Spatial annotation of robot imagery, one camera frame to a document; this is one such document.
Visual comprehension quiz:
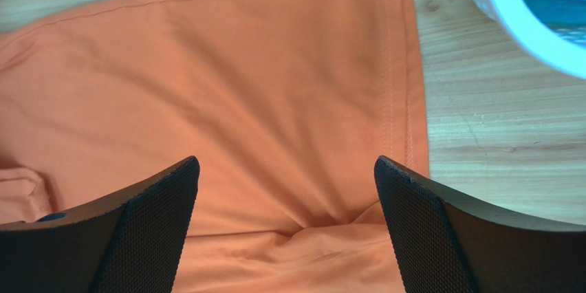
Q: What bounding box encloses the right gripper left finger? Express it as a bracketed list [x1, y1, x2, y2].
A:
[1, 156, 200, 292]

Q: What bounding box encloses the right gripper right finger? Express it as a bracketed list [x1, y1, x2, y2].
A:
[373, 156, 585, 292]

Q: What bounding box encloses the orange t-shirt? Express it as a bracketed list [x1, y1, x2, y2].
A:
[1, 0, 429, 292]

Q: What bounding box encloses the blue t-shirt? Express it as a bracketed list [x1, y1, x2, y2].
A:
[523, 0, 585, 26]

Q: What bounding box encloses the white plastic laundry basket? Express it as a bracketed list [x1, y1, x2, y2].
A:
[473, 0, 585, 79]

